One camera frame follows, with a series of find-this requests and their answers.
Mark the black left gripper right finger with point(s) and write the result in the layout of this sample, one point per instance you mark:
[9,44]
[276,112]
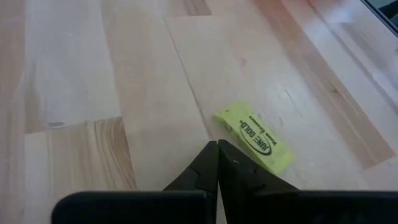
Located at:
[242,174]

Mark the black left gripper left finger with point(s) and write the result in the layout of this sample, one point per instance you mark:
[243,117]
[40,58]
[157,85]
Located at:
[205,171]

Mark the lime green June Gold eraser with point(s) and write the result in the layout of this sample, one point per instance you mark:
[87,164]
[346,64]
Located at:
[258,137]

